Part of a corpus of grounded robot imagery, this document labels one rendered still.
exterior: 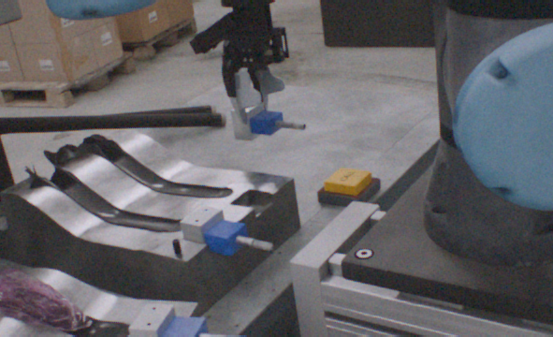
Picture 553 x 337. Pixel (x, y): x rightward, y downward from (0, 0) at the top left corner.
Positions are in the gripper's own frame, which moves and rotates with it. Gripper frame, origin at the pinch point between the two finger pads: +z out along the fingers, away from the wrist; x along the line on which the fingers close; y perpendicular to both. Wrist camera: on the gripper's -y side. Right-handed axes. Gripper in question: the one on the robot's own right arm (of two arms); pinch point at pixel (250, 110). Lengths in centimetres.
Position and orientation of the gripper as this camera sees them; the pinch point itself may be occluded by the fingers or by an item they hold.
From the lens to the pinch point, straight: 126.9
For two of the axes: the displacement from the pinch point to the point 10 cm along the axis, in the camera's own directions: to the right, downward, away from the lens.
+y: 8.2, 1.2, -5.6
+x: 5.5, -4.1, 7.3
